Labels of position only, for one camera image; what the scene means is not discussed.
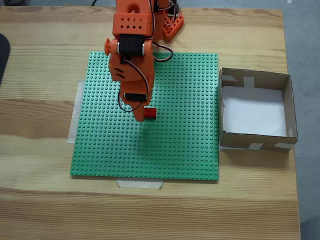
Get red lego block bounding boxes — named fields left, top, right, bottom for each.
left=144, top=107, right=158, bottom=120

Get green lego baseplate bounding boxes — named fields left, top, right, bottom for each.
left=69, top=51, right=221, bottom=185

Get open cardboard box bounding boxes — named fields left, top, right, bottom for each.
left=218, top=66, right=299, bottom=153

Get wide masking tape strip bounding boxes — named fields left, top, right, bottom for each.
left=66, top=80, right=86, bottom=145

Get small masking tape strip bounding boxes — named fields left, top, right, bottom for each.
left=116, top=178, right=165, bottom=190

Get white paper sheet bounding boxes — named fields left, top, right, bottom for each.
left=221, top=85, right=288, bottom=138

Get black rounded object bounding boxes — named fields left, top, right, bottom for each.
left=0, top=32, right=12, bottom=87

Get gripper servo cable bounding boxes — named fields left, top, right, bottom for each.
left=118, top=56, right=151, bottom=113

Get wrist servo cable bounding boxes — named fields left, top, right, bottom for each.
left=151, top=41, right=174, bottom=63

